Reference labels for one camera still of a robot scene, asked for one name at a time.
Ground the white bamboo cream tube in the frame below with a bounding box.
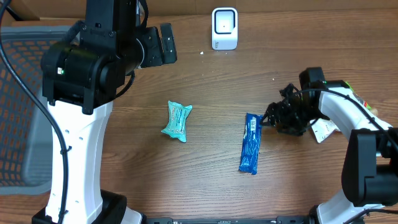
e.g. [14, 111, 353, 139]
[312, 107, 376, 143]

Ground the blue snack packet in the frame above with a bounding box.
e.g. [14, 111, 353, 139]
[239, 113, 262, 175]

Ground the green red snack packet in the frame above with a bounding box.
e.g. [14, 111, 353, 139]
[345, 82, 372, 111]

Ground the mint green wipes packet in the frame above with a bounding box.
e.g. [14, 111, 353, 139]
[161, 101, 193, 142]

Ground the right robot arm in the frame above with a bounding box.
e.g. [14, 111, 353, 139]
[261, 67, 397, 223]

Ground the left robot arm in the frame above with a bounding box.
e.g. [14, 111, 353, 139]
[32, 0, 177, 224]

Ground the white barcode scanner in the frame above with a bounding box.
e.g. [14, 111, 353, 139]
[211, 7, 238, 50]

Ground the brown cardboard backboard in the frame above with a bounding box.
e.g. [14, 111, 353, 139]
[9, 0, 397, 20]

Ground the grey plastic mesh basket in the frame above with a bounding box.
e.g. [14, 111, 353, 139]
[1, 26, 68, 195]

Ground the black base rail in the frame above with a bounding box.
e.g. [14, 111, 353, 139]
[141, 215, 316, 224]

